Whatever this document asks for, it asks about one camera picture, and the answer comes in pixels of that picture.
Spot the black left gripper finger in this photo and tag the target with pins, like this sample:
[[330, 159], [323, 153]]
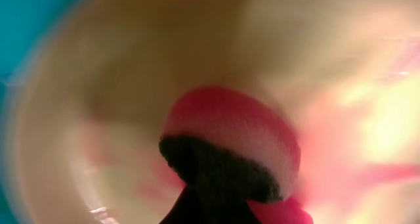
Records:
[[188, 209]]

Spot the green and pink sponge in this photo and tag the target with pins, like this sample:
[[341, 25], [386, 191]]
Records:
[[233, 149]]

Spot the yellow-green plate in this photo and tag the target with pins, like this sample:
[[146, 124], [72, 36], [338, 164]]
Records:
[[344, 75]]

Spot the blue plastic tray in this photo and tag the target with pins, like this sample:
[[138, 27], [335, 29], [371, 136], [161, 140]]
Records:
[[26, 27]]

